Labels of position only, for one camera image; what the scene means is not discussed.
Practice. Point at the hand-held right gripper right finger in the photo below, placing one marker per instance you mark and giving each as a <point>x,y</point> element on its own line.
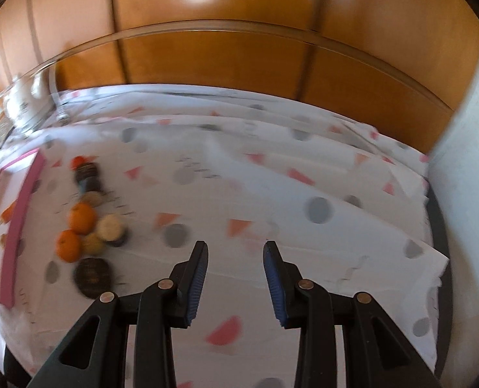
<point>272,289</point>

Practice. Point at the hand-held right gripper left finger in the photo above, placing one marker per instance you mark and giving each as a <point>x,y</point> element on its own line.
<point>196,289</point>

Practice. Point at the large orange tangerine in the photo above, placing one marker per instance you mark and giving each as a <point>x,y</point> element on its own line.
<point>81,218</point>

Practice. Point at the pink-edged white tray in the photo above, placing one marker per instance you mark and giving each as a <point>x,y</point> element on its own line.
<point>19,226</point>

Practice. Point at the patterned white tablecloth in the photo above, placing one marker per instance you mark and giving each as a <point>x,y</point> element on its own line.
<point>263,186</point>

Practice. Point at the dark brown round fruit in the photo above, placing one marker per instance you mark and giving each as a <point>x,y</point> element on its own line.
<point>93,277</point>

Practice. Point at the large beige textured ball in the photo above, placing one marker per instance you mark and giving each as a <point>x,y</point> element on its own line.
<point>110,227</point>

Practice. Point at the small beige ball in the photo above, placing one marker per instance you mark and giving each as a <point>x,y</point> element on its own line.
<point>92,199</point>
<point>92,244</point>

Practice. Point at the small orange tangerine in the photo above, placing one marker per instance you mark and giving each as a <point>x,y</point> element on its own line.
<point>68,245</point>

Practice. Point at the dark brown block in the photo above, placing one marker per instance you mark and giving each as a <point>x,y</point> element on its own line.
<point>88,178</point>

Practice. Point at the small red fruit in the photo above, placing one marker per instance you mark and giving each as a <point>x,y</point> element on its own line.
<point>77,163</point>

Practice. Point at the orange carrot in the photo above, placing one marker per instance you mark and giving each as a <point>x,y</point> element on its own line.
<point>8,212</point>

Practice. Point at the white ceramic electric kettle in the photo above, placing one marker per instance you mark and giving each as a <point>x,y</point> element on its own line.
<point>23,99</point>

